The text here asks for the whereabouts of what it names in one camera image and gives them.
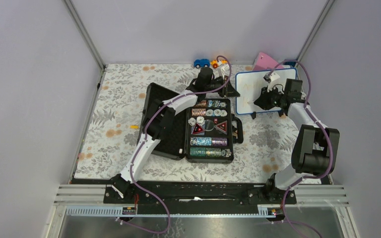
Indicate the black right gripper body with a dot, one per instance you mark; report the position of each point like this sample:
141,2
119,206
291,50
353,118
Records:
273,98

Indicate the pink box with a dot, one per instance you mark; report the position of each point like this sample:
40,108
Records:
263,62

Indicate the blue framed whiteboard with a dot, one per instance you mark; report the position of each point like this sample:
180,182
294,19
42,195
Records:
250,83

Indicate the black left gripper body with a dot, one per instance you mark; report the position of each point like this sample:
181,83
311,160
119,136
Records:
214,85

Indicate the black poker chip case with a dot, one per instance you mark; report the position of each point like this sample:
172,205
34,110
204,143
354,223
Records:
214,146

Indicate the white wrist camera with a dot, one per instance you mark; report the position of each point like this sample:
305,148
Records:
223,70
273,79

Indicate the blue block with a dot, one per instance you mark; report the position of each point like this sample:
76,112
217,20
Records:
290,62

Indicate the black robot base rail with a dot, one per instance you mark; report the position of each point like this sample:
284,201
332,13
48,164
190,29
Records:
196,198

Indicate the red triangle all-in marker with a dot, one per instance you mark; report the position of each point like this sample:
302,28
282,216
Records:
198,129

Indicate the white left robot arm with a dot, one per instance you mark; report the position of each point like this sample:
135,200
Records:
162,115

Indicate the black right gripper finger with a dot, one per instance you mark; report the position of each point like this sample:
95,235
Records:
260,101
262,106

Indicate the orange toy car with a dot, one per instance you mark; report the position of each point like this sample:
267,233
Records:
216,63

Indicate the blue toy car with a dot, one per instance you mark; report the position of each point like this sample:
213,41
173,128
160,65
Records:
198,63

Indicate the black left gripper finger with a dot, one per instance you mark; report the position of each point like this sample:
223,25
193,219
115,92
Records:
230,90

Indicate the clear dealer button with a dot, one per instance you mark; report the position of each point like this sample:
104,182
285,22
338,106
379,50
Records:
209,125

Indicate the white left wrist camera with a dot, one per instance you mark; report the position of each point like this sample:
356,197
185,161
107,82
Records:
223,70

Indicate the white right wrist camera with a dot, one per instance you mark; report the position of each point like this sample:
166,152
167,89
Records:
273,79

